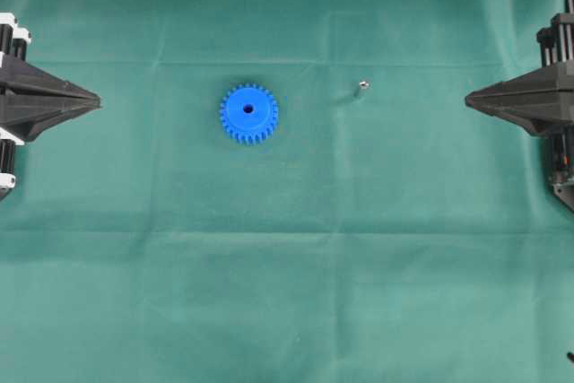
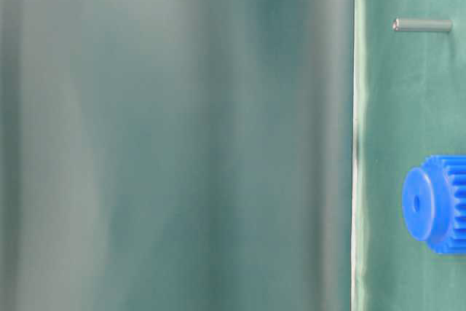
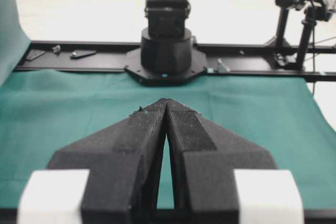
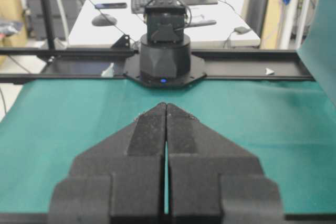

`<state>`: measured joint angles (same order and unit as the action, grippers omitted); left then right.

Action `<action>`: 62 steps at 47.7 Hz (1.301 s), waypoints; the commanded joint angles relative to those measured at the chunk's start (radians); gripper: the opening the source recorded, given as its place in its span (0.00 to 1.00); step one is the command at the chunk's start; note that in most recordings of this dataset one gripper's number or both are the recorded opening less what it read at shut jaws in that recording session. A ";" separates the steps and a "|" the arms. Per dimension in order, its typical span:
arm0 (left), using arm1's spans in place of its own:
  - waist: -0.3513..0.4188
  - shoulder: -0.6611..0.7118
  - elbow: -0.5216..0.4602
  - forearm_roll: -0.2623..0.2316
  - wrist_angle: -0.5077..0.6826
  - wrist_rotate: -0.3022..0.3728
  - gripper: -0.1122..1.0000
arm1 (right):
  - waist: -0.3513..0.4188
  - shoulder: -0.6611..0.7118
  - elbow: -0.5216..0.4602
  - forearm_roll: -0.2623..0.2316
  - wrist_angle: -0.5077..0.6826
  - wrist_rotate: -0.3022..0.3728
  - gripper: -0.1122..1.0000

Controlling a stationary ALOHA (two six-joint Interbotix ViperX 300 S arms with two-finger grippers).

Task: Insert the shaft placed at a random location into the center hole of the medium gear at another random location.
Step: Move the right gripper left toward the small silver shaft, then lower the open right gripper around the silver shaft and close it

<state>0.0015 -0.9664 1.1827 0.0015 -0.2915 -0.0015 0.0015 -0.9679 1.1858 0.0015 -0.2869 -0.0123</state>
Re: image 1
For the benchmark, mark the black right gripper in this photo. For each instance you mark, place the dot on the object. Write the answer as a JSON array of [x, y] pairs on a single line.
[[556, 46]]

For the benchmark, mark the green table cloth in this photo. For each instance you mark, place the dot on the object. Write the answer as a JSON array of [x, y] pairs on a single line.
[[400, 237]]

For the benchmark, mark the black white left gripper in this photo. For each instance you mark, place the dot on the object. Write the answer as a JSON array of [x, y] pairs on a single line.
[[24, 118]]

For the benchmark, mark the blue plastic gear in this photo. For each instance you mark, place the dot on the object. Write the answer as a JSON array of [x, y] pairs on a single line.
[[249, 113]]

